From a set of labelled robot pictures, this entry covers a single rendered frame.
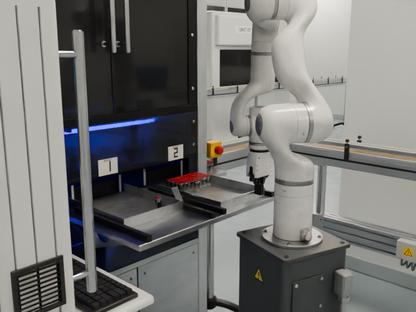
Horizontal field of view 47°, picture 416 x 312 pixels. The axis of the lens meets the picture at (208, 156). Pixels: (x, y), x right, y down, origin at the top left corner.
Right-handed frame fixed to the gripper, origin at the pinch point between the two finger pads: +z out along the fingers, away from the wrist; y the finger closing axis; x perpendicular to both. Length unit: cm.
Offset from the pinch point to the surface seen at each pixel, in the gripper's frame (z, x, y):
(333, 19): -116, -414, -795
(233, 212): 4.9, 1.4, 16.5
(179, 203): 1.4, -12.5, 29.5
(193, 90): -35, -39, -4
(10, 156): -31, 17, 102
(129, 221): 2, -12, 52
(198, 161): -3.7, -38.7, -6.7
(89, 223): -13, 16, 84
